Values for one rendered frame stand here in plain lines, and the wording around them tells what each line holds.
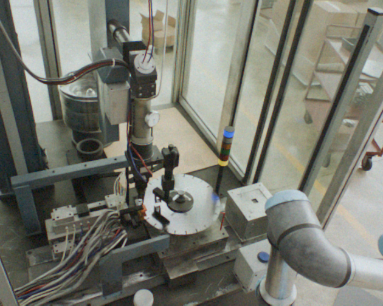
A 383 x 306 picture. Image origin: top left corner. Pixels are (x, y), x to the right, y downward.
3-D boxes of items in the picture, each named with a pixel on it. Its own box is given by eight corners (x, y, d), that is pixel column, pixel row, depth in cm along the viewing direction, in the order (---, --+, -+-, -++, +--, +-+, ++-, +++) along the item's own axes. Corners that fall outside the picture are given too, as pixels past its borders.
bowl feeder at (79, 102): (113, 119, 221) (112, 65, 198) (129, 150, 200) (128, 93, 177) (61, 128, 209) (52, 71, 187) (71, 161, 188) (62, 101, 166)
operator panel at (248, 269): (287, 251, 158) (296, 228, 148) (303, 271, 150) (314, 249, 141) (231, 271, 147) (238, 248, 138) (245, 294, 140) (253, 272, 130)
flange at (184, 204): (196, 195, 150) (197, 191, 148) (189, 215, 141) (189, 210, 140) (171, 189, 151) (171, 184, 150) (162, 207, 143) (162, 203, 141)
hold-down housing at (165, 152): (173, 182, 137) (177, 140, 124) (176, 191, 133) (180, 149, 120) (158, 184, 135) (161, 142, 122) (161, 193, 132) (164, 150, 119)
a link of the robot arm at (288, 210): (262, 335, 118) (280, 230, 84) (251, 292, 130) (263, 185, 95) (298, 330, 119) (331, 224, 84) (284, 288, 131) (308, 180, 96)
